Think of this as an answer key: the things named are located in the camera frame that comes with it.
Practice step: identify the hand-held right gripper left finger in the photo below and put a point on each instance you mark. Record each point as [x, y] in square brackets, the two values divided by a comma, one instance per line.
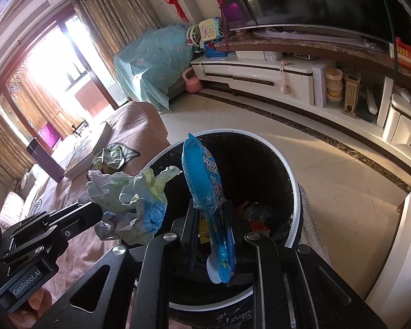
[188, 233]

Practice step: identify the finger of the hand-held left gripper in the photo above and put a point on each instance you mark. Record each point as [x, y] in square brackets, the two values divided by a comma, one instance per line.
[80, 219]

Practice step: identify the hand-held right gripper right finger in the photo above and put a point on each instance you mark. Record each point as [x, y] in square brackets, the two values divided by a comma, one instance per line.
[231, 246]

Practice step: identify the orange packet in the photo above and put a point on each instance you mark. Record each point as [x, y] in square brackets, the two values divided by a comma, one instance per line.
[260, 227]

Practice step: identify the light blue snack packet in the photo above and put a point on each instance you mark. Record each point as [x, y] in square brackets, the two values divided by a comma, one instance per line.
[202, 178]

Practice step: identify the white blue paper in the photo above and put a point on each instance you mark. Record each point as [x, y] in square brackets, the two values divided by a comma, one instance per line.
[137, 198]

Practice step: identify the white bin with black bag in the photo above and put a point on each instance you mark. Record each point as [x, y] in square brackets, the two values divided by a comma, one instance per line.
[260, 171]

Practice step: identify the person's left hand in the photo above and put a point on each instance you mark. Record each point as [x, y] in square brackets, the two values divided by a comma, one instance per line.
[37, 306]

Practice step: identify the light sofa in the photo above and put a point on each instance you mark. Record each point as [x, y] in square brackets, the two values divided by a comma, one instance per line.
[24, 192]

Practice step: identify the purple thermos flask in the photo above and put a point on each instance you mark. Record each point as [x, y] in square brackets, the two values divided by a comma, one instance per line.
[46, 161]

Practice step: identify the colourful picture book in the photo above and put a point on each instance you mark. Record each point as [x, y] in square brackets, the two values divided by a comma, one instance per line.
[89, 150]

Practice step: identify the green snack bag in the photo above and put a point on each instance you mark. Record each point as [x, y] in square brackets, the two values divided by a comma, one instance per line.
[113, 156]

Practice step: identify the magenta box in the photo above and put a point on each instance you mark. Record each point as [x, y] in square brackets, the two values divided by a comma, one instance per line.
[49, 136]

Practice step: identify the beige patterned curtain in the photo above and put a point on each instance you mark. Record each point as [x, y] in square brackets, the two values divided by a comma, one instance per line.
[3, 144]
[116, 10]

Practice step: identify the pink tablecloth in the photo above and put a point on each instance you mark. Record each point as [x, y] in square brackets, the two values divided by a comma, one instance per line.
[137, 123]

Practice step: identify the pink kettlebell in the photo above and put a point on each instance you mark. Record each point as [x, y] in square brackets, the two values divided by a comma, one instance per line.
[191, 82]

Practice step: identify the white tv cabinet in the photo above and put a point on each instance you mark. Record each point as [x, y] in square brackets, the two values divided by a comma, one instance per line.
[253, 75]

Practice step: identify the white side cabinet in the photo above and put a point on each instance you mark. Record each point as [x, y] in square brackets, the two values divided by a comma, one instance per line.
[404, 253]

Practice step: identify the teal floral cloth cover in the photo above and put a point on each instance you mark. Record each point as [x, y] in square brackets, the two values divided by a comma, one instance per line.
[157, 61]

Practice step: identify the pink hanging charm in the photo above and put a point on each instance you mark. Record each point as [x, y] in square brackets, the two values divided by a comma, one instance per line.
[284, 78]

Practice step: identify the white flat box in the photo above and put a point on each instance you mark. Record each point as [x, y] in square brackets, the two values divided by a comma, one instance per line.
[258, 56]

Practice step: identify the stack of yellow tubs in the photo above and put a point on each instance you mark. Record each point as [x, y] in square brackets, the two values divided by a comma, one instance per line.
[334, 84]

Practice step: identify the wooden building model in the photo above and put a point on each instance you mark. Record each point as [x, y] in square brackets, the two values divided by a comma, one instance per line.
[352, 96]

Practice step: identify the white cage ball toy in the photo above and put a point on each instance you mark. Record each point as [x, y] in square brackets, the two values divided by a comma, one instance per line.
[193, 36]

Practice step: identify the white remote control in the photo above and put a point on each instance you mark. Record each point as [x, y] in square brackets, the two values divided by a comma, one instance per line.
[371, 102]

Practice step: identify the colourful toy on cabinet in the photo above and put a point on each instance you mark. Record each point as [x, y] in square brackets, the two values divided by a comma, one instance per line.
[209, 29]

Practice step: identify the pink stick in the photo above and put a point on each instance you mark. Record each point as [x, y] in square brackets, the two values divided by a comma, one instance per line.
[222, 10]

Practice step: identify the red toy phone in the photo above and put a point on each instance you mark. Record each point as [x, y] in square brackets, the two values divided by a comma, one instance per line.
[404, 54]

